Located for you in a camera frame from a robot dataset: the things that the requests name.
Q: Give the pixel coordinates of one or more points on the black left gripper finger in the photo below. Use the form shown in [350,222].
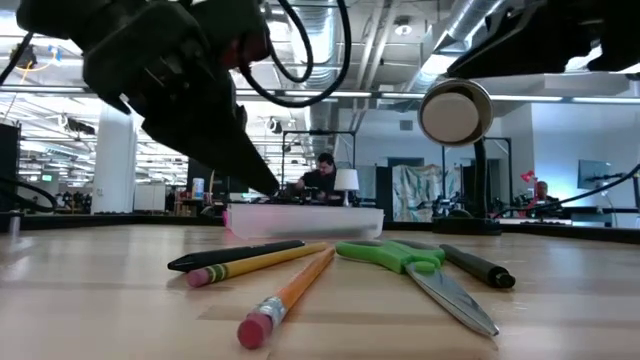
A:
[210,135]
[241,117]

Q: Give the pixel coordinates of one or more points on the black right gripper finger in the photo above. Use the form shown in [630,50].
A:
[540,40]

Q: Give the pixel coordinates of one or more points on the clear pencil box pink lid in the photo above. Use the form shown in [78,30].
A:
[300,222]

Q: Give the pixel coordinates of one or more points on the black pen pointed tip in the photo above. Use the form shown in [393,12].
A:
[225,256]

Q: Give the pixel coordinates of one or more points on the yellow pencil pink eraser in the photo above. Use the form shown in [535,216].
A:
[250,265]

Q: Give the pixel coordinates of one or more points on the orange pencil red eraser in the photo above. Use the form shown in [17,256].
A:
[295,290]

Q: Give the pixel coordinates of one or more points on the black marker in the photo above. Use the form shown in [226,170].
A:
[480,269]

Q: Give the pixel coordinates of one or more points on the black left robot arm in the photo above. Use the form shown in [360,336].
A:
[60,15]

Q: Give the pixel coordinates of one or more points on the black computer monitor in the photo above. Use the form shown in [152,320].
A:
[210,183]

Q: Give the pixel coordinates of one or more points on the white canister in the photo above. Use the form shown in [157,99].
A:
[198,189]

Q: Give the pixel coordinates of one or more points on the white cabinet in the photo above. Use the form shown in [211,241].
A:
[149,197]

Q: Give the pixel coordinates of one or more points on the white building column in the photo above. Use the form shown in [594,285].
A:
[114,165]

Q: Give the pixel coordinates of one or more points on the person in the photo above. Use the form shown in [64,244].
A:
[542,192]
[320,182]

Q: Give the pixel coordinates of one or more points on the round gooseneck lamp black stand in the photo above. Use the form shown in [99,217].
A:
[455,117]

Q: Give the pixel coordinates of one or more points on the white shade table lamp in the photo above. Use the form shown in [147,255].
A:
[346,180]

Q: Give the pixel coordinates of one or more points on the red desk item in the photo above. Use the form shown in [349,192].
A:
[527,176]

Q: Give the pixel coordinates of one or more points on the patterned hanging cloth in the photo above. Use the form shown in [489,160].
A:
[415,192]

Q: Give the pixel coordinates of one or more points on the black cabinet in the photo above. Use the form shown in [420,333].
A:
[9,160]

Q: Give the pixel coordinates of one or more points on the black metal frame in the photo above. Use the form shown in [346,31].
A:
[320,132]

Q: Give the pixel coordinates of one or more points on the silver ceiling air duct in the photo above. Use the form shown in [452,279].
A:
[320,30]

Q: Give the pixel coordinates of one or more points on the wall mounted monitor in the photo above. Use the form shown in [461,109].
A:
[592,175]

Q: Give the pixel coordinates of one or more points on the silver metal post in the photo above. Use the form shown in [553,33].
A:
[14,226]

